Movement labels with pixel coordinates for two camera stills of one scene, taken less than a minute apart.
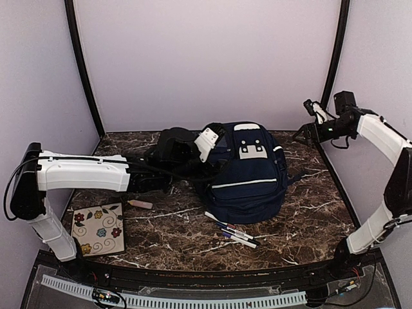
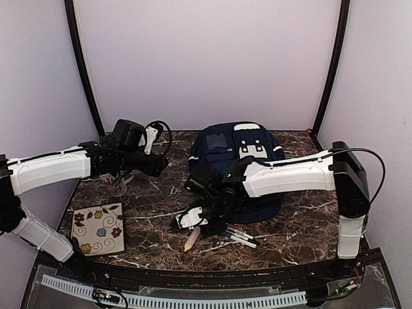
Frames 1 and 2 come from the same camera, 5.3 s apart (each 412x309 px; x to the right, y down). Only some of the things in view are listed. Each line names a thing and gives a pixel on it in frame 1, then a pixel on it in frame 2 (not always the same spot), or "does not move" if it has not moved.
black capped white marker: x=241 y=236 does not move
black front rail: x=350 y=266 does not move
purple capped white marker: x=238 y=239 does not move
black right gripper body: x=322 y=136 → x=218 y=208
